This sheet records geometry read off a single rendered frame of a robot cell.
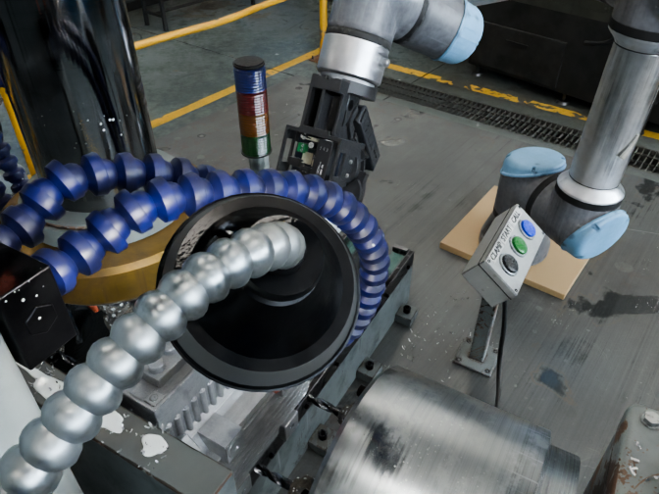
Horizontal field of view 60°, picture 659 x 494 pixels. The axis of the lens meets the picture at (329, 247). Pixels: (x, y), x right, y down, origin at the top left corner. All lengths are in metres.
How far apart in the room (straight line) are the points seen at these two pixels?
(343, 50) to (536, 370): 0.69
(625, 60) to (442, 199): 0.63
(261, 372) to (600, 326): 1.07
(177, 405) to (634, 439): 0.42
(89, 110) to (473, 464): 0.40
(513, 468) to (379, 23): 0.45
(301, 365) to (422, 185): 1.36
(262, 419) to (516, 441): 0.29
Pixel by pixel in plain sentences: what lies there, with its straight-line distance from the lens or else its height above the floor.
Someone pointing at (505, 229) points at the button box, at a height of 1.08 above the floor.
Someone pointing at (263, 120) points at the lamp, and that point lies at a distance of 1.14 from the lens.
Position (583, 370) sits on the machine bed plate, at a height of 0.80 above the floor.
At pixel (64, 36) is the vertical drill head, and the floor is 1.48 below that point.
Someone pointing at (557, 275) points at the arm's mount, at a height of 0.82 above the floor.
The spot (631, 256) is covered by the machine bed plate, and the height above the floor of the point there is 0.80.
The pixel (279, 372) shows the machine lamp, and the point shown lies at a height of 1.45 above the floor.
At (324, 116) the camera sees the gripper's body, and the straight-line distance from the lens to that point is 0.63.
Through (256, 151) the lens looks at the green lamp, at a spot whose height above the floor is 1.04.
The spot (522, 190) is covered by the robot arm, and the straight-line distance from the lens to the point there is 1.17.
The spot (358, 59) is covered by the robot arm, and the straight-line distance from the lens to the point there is 0.64.
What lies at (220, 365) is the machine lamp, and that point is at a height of 1.46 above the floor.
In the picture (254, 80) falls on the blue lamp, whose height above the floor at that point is 1.19.
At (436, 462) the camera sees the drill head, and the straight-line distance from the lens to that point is 0.51.
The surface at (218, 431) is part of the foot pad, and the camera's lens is 0.64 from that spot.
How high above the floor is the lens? 1.60
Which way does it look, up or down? 38 degrees down
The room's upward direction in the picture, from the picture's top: straight up
